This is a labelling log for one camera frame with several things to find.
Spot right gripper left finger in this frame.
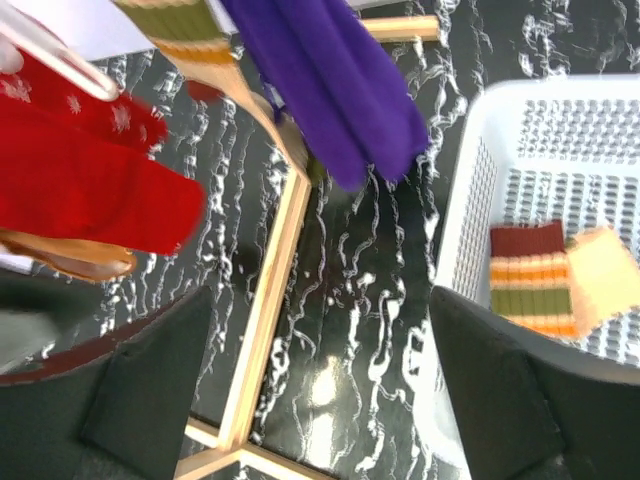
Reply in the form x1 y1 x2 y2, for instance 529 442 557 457
1 286 213 479

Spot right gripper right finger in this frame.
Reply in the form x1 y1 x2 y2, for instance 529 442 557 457
429 286 639 480

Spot beige striped sock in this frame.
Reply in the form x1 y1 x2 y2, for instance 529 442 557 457
115 1 326 183
489 220 639 339

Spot purple sock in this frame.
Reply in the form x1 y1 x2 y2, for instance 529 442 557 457
224 0 429 190

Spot orange sock with cream cuff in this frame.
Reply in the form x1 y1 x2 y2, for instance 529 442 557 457
1 229 137 283

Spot red sock with cream cuff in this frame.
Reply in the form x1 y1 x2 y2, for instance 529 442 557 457
1 52 167 152

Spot white plastic clip hanger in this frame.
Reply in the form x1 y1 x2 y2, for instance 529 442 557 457
1 1 119 101

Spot white perforated plastic basket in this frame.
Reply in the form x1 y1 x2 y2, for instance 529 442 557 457
416 75 639 479

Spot black marble pattern mat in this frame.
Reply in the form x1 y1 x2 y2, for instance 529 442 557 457
32 1 639 479

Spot wooden drying rack frame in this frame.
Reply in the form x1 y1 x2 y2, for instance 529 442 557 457
174 13 441 480

